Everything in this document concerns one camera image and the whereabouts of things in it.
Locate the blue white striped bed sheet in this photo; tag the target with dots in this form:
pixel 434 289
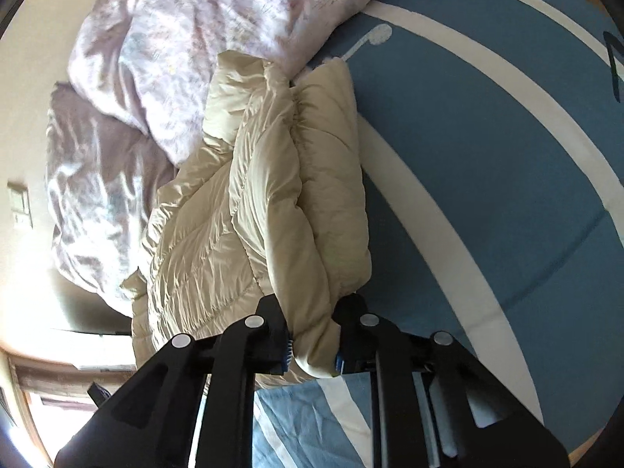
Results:
pixel 487 180

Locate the wooden-framed window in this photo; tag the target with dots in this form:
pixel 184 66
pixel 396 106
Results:
pixel 53 399

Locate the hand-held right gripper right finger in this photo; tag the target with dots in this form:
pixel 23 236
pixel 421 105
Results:
pixel 351 351

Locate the white wall switch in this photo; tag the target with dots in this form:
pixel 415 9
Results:
pixel 18 199

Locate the cream quilted down jacket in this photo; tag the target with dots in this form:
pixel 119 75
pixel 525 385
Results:
pixel 253 195

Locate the black monitor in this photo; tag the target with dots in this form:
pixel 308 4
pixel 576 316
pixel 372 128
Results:
pixel 87 317

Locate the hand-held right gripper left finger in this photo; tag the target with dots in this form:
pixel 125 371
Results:
pixel 273 346

